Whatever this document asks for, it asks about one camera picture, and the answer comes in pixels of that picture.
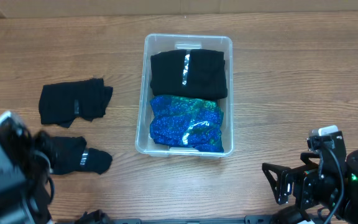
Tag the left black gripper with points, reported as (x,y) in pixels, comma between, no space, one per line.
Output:
(40,139)

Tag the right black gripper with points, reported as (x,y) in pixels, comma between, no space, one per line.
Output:
(309,177)

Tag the small black garment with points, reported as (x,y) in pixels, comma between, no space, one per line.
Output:
(71,154)

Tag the black taped garment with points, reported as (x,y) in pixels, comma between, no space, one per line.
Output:
(62,103)

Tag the blue green sparkly fabric bundle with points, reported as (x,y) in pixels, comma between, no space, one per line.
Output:
(187,122)

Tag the black ribbed garment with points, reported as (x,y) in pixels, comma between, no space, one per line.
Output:
(197,73)

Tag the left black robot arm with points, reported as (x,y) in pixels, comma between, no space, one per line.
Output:
(19,206)

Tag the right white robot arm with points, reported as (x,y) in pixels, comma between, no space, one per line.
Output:
(347,209)

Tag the clear plastic storage bin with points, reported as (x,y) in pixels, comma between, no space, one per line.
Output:
(156,43)

